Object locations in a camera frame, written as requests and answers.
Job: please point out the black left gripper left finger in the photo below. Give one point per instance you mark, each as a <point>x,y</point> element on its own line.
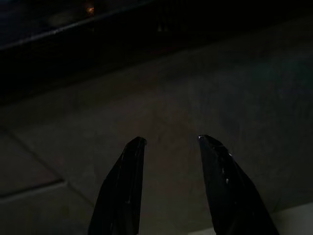
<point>119,195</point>

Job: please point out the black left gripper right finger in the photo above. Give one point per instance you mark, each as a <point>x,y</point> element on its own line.
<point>232,200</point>

